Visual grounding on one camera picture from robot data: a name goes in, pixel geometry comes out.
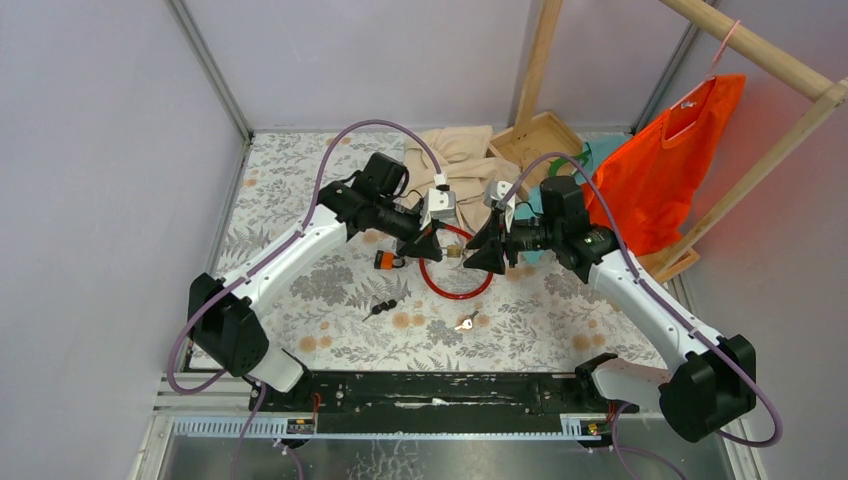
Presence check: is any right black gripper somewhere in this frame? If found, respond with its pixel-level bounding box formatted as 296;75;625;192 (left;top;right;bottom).
463;207;561;276

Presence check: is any red cable lock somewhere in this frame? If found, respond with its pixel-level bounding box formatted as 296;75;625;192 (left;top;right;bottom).
418;224;494;300

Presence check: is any silver key pair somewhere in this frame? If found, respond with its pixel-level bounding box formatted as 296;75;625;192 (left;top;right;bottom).
454;310;479;331

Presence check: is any small black key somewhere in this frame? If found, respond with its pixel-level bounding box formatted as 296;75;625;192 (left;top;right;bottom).
363;299;398;322

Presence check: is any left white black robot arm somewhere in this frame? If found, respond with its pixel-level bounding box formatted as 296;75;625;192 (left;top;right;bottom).
188;153;455;411

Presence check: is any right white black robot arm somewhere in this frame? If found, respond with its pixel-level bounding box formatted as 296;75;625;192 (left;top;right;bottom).
463;176;757;442

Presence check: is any floral patterned mat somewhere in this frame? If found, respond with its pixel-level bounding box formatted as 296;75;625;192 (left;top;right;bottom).
189;131;694;374

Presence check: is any beige crumpled cloth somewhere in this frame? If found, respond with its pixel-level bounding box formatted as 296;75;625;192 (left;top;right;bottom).
419;125;520;233

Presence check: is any green clothes hanger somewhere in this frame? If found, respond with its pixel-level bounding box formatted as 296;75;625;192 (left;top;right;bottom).
547;151;591;184

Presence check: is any wooden clothes rack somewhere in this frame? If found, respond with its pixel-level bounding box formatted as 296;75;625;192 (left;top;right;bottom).
488;1;847;282

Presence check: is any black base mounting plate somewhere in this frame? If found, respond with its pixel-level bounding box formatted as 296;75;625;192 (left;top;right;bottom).
248;371;610;435

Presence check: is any teal t-shirt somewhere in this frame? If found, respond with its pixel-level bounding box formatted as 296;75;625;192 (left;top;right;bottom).
515;133;631;265

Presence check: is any orange t-shirt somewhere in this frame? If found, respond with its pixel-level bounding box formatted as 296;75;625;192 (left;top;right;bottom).
582;74;746;256

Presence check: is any pink clothes hanger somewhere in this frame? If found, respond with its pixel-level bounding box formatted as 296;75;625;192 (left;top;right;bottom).
671;20;741;109

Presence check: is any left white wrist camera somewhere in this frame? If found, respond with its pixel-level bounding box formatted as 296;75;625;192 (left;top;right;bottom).
421;173;457;229

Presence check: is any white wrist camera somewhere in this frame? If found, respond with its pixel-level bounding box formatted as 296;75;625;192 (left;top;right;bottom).
421;173;457;229
483;180;516;232

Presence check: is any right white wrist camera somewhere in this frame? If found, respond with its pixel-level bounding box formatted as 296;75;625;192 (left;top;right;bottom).
483;180;516;232

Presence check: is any right aluminium frame rail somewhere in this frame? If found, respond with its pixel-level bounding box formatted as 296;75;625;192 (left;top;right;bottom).
631;23;700;134

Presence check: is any aluminium frame rail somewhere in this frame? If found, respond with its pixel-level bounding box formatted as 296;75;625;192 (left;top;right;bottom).
164;0;253;142
631;23;700;134

